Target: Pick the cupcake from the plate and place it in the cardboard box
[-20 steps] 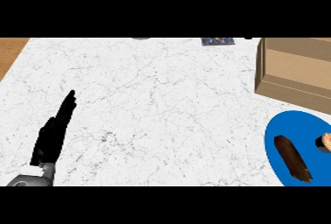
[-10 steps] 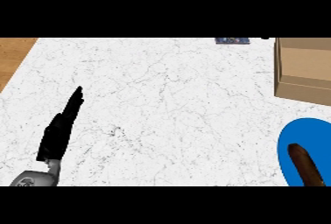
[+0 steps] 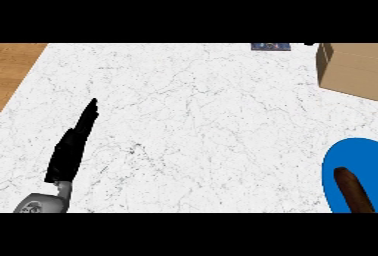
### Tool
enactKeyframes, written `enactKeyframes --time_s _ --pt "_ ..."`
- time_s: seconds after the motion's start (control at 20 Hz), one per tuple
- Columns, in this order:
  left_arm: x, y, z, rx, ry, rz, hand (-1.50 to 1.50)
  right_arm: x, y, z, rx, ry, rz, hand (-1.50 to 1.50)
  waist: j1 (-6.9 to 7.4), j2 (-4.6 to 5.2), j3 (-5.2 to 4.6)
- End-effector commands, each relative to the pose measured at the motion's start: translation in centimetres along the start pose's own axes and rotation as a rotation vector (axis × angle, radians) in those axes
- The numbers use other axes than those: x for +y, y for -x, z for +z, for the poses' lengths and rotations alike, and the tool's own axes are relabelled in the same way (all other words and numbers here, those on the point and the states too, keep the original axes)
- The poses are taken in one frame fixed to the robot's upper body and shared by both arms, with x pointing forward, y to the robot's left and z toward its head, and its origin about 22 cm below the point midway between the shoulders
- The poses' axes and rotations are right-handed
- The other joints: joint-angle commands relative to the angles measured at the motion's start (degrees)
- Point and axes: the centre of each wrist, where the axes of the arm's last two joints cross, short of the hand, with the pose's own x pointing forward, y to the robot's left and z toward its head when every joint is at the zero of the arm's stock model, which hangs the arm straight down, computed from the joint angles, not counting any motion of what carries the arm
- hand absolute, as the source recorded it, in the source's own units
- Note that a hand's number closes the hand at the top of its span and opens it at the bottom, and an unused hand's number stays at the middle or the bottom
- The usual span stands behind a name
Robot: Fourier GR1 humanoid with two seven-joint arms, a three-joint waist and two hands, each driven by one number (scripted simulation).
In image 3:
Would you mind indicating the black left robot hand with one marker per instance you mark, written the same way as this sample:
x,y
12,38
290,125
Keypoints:
x,y
71,150

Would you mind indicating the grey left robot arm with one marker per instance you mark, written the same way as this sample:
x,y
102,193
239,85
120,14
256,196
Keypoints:
x,y
46,201

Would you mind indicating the blue plate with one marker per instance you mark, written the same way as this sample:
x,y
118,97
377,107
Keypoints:
x,y
355,156

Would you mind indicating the cardboard box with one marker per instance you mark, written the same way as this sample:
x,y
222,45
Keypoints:
x,y
350,70

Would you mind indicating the dark blue printed packet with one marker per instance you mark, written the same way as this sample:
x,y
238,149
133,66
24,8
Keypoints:
x,y
270,46

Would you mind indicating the small black object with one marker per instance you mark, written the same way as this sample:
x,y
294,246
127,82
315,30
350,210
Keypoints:
x,y
309,44

